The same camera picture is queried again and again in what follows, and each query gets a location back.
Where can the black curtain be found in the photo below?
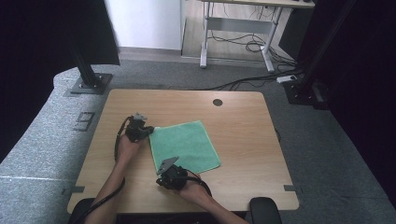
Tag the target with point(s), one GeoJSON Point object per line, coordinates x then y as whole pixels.
{"type": "Point", "coordinates": [367, 93]}
{"type": "Point", "coordinates": [37, 62]}

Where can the dark round table grommet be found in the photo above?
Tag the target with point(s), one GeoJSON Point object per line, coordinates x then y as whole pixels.
{"type": "Point", "coordinates": [217, 102]}

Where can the black computer case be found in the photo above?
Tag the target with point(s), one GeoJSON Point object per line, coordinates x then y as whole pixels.
{"type": "Point", "coordinates": [294, 34]}

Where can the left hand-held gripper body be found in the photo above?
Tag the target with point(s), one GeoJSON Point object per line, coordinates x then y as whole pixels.
{"type": "Point", "coordinates": [135, 129]}

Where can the person's left hand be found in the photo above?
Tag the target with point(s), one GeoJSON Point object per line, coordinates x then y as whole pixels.
{"type": "Point", "coordinates": [127, 149]}

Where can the black metal stand with base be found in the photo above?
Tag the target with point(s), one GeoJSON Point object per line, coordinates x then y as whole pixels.
{"type": "Point", "coordinates": [306, 90]}
{"type": "Point", "coordinates": [88, 79]}

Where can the green microfibre cloth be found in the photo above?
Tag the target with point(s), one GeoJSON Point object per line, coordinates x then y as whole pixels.
{"type": "Point", "coordinates": [183, 147]}

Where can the grey tape strip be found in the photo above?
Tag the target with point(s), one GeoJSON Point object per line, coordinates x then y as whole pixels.
{"type": "Point", "coordinates": [73, 190]}

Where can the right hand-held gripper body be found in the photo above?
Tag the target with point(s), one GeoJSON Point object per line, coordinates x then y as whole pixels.
{"type": "Point", "coordinates": [174, 177]}

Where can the white frame desk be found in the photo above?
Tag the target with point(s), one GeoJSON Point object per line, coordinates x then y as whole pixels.
{"type": "Point", "coordinates": [236, 26]}

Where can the white partition panel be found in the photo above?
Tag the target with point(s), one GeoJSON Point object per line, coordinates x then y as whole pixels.
{"type": "Point", "coordinates": [146, 23]}

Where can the person's right hand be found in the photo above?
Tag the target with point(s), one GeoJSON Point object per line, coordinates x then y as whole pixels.
{"type": "Point", "coordinates": [193, 188]}

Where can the white power strip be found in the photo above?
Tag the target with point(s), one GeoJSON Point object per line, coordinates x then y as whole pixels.
{"type": "Point", "coordinates": [286, 78]}

